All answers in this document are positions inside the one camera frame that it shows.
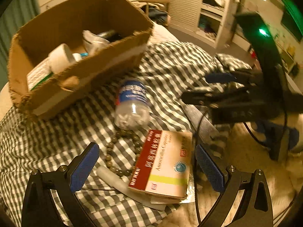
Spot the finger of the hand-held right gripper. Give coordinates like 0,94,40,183
180,87,252,105
204,69,254,84

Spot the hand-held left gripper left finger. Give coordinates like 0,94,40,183
21,142,100,227

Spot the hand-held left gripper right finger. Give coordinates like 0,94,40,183
195,144,274,227

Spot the green bead bracelet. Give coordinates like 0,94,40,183
105,128,144,178

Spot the red white medicine box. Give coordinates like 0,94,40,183
127,129,194,199

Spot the clear plastic bottle blue label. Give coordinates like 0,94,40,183
114,78,151,131

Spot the brown cardboard box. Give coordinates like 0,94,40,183
7,0,155,121

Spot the silver blister pack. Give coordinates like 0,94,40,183
185,178,196,202

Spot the grey white checked blanket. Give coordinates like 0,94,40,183
0,41,254,227

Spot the white louvred wardrobe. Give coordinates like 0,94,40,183
166,0,240,51

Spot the wooden chair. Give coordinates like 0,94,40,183
141,0,171,27

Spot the green white medicine box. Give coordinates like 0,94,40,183
26,58,55,93

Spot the small white blue packet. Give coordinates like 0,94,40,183
72,52,90,62

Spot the white tape roll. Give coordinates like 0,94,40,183
48,43,77,74

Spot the crumpled clear plastic wrap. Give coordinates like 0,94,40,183
82,30,111,55

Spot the teal curtain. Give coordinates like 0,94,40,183
0,0,41,86

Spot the black cable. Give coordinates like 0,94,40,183
194,111,209,227

